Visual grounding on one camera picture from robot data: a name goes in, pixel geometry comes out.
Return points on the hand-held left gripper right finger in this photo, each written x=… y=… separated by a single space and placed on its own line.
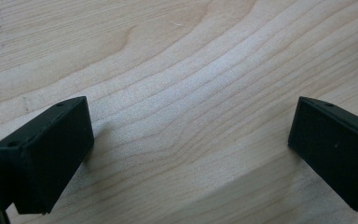
x=335 y=149

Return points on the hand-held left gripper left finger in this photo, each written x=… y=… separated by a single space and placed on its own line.
x=48 y=155

